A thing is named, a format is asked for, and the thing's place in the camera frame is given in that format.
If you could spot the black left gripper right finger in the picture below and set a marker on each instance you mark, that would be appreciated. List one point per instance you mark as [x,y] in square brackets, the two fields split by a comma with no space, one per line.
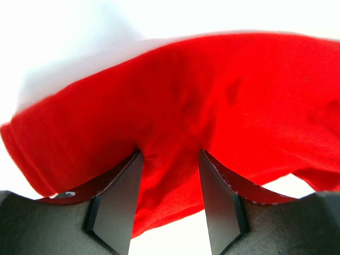
[245,218]

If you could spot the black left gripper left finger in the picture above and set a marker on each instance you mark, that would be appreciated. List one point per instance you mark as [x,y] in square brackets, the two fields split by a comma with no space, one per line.
[96,217]

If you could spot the red t shirt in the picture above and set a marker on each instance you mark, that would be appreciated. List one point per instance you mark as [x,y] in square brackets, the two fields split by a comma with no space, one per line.
[264,104]

